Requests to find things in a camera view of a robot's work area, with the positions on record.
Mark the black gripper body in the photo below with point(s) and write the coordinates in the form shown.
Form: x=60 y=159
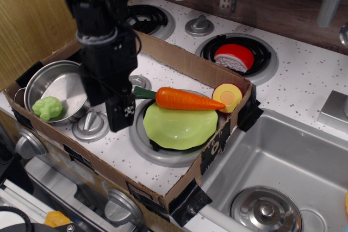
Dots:
x=107 y=62

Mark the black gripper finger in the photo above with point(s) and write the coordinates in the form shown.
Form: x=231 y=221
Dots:
x=120 y=111

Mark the orange toy carrot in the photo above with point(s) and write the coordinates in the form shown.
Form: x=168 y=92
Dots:
x=170 y=98

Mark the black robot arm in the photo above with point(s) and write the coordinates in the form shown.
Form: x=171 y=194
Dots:
x=100 y=18

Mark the light green plastic plate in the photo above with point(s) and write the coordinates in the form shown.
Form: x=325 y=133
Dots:
x=179 y=129

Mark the silver stove knob front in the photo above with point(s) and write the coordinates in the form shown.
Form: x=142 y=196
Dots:
x=91 y=127

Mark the silver stove knob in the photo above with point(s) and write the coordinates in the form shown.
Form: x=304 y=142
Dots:
x=91 y=127
x=140 y=81
x=199 y=27

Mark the silver stove knob middle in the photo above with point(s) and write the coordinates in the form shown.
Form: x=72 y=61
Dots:
x=140 y=81

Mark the small steel pot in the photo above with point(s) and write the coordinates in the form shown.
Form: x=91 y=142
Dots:
x=60 y=79

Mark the back left black burner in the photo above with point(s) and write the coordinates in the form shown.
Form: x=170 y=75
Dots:
x=151 y=20

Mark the black burner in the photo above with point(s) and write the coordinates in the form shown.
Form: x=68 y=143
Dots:
x=266 y=61
x=151 y=20

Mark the green toy broccoli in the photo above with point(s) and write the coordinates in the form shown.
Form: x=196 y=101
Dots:
x=47 y=108

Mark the silver stove knob back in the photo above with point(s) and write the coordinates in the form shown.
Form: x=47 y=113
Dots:
x=199 y=27

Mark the silver oven knob left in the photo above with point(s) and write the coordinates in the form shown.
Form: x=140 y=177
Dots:
x=29 y=146

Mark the silver oven knob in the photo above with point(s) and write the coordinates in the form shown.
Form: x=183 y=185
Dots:
x=120 y=209
x=29 y=146

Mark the silver oven knob right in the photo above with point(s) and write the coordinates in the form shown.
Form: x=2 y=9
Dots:
x=120 y=209

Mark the brown cardboard fence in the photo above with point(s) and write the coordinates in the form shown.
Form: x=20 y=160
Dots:
x=165 y=192

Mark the yellow red toy fruit half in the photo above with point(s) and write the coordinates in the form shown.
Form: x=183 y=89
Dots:
x=229 y=95

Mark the red toy cheese wedge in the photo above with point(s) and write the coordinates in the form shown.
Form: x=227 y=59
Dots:
x=235 y=57

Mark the yellow object bottom left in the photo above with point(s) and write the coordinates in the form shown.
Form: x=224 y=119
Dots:
x=56 y=219

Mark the back right black burner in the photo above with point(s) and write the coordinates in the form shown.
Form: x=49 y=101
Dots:
x=266 y=61

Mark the steel pot lid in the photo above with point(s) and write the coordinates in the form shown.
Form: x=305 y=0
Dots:
x=262 y=208

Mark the steel sink basin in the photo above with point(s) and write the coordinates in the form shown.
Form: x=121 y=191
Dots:
x=308 y=165

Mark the silver faucet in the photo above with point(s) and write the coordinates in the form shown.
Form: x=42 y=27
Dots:
x=333 y=15

